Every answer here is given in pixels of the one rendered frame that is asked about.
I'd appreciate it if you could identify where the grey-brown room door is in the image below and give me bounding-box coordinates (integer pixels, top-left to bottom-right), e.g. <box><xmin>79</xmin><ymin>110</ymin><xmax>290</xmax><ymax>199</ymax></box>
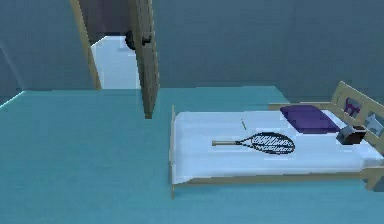
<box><xmin>128</xmin><ymin>0</ymin><xmax>161</xmax><ymax>120</ymax></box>

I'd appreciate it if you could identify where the black tennis racket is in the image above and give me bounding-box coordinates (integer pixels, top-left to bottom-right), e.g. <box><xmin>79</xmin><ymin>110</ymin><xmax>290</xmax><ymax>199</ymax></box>
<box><xmin>211</xmin><ymin>131</ymin><xmax>296</xmax><ymax>156</ymax></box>

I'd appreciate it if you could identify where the purple pillow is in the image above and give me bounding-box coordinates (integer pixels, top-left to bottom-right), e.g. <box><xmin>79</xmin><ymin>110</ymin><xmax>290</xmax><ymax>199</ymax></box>
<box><xmin>279</xmin><ymin>104</ymin><xmax>342</xmax><ymax>135</ymax></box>

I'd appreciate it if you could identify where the wooden bed with white sheet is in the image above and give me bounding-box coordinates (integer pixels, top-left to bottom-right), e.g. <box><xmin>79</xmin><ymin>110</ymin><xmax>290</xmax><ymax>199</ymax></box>
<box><xmin>168</xmin><ymin>80</ymin><xmax>384</xmax><ymax>200</ymax></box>

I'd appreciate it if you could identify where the purple animal figure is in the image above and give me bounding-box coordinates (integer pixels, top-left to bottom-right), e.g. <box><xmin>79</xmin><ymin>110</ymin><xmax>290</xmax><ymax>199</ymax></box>
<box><xmin>345</xmin><ymin>97</ymin><xmax>362</xmax><ymax>117</ymax></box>

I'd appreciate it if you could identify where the black and grey box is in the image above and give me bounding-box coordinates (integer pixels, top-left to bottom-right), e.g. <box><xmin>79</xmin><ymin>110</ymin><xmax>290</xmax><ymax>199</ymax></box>
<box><xmin>336</xmin><ymin>125</ymin><xmax>368</xmax><ymax>146</ymax></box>

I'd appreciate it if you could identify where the grey animal figure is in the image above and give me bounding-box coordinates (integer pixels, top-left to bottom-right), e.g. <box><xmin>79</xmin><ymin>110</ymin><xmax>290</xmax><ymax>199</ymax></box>
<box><xmin>365</xmin><ymin>113</ymin><xmax>383</xmax><ymax>135</ymax></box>

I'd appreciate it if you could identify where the tan wooden door frame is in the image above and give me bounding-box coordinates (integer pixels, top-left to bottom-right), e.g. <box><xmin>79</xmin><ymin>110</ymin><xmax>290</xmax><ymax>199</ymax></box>
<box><xmin>69</xmin><ymin>0</ymin><xmax>102</xmax><ymax>91</ymax></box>

